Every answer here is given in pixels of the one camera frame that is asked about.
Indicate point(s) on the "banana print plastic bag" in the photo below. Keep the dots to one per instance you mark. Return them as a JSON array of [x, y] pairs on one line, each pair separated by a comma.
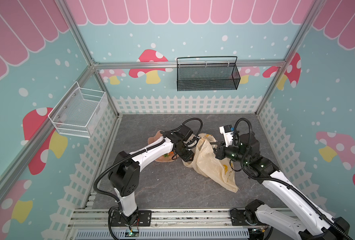
[[206, 164]]

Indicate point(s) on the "aluminium front rail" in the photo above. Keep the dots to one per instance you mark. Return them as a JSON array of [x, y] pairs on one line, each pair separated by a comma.
[[185, 224]]

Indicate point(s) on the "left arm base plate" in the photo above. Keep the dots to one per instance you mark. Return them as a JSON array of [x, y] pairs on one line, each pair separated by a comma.
[[137, 219]]

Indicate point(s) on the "white mesh wall basket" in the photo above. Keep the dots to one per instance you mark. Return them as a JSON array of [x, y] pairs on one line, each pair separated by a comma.
[[79, 111]]

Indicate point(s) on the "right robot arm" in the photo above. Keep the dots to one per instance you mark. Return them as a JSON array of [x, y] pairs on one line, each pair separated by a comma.
[[312, 223]]

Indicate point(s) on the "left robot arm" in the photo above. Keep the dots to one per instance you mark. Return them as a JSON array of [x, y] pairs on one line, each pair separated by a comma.
[[124, 176]]

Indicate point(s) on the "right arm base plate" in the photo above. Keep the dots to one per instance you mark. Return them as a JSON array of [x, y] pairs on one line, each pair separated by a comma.
[[242, 218]]

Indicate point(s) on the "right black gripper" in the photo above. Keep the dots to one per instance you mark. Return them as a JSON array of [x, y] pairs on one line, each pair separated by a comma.
[[218, 150]]

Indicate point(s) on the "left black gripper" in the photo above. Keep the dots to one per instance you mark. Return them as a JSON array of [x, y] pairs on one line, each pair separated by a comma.
[[187, 157]]

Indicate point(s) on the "black mesh wall basket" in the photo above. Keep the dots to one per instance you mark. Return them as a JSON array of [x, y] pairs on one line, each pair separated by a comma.
[[215, 73]]

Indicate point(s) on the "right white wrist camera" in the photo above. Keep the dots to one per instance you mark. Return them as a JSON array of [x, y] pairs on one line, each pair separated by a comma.
[[227, 131]]

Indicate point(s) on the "pink wavy fruit plate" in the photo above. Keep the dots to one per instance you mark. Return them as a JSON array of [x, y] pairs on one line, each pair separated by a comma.
[[157, 147]]

